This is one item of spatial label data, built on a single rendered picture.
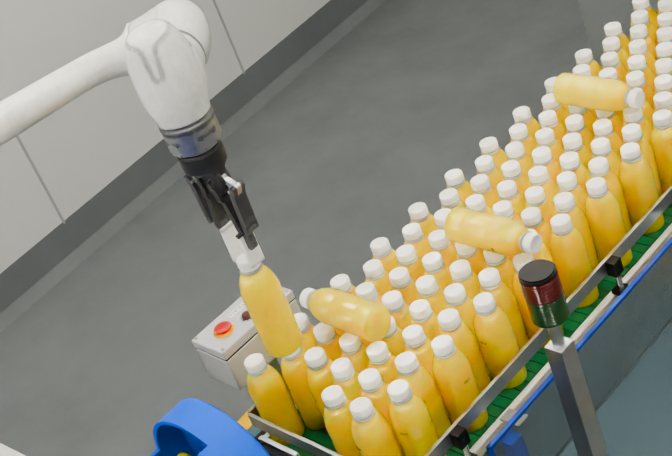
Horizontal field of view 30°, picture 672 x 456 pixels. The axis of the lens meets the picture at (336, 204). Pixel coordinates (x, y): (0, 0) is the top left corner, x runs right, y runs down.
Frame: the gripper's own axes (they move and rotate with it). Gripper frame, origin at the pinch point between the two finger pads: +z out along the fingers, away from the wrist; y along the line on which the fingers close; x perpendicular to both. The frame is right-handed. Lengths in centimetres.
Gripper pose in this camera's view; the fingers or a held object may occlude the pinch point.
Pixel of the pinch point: (242, 244)
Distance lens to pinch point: 210.4
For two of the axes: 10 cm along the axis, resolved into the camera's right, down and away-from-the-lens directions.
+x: 6.6, -5.7, 4.9
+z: 3.1, 8.0, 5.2
